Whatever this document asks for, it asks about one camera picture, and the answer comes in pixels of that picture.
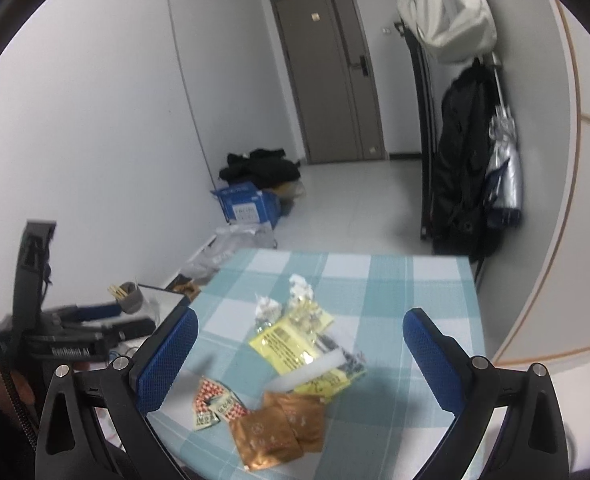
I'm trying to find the clear bag with black bits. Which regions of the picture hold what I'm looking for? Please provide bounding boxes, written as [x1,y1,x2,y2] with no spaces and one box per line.
[319,331,369,378]

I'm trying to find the grey plastic mailing bag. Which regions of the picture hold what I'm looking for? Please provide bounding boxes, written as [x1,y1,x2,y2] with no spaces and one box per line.
[181,222,279,282]

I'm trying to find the white hanging bag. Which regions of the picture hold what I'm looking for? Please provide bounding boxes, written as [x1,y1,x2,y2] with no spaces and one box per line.
[396,0,498,65]

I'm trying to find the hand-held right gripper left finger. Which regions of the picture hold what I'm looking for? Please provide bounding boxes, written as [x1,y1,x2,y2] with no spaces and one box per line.
[34,306,199,480]

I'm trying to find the silver foil bag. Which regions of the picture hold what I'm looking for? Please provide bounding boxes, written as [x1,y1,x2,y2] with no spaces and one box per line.
[484,57,524,224]

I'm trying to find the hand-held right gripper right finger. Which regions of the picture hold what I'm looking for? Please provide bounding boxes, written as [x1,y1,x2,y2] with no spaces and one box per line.
[400,308,572,480]

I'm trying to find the grey-brown entrance door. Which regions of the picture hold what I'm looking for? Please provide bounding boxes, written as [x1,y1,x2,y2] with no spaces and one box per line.
[269,0,387,165]

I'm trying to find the yellow label sheet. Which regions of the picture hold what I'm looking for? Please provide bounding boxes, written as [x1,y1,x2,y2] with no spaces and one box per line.
[295,366,367,402]

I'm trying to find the yellow printed packet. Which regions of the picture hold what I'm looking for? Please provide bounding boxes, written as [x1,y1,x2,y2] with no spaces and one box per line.
[248,309,336,377]

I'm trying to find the black bag on floor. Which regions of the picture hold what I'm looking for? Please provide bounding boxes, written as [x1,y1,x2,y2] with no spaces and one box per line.
[218,148,302,189]

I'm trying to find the grey cup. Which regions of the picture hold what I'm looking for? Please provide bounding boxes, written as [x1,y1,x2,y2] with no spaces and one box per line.
[116,282,144,314]

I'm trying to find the white flat box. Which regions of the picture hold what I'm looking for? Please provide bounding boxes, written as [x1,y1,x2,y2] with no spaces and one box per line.
[136,283,192,323]

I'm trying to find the black hanging jacket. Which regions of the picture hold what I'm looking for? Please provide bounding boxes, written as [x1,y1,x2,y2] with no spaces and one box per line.
[431,57,496,262]

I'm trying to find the teal checked tablecloth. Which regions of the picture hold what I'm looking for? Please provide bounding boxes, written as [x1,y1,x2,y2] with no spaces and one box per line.
[144,248,489,480]

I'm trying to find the brown cardboard box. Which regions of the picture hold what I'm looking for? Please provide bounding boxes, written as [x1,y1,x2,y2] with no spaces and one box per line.
[274,182,307,213]

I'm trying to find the red checked sachet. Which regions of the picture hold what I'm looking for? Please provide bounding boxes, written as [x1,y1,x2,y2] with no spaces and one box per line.
[214,394,252,422]
[192,378,227,413]

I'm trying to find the blue cardboard box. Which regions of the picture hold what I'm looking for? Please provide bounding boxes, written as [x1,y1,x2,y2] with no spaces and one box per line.
[210,181,282,227]

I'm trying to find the clear plastic wrapper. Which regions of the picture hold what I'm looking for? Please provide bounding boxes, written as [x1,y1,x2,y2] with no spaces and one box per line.
[282,297,327,328]

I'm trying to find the black framed glass door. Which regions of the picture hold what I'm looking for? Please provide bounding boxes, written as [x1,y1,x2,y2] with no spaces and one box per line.
[384,0,440,242]

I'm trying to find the person's left hand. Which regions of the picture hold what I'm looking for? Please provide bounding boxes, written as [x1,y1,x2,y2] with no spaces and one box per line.
[0,359,35,407]

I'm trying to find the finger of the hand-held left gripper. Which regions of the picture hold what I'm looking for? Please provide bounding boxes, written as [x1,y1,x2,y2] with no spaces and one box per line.
[50,301,124,325]
[58,316,157,346]

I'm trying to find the grey wall cable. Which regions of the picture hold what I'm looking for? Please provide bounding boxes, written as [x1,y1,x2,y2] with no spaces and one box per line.
[163,0,217,188]

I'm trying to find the wooden chopsticks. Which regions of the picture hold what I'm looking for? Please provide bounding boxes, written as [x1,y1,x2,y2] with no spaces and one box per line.
[107,274,138,302]

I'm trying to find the orange foil packet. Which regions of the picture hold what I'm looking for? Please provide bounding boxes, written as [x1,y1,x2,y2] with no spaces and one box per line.
[228,404,306,472]
[262,390,326,454]

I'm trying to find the brown bag on floor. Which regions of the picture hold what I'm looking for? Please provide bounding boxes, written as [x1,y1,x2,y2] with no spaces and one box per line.
[171,276,202,295]

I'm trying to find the white foam strip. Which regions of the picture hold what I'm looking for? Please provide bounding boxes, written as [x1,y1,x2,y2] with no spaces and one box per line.
[266,350,350,394]

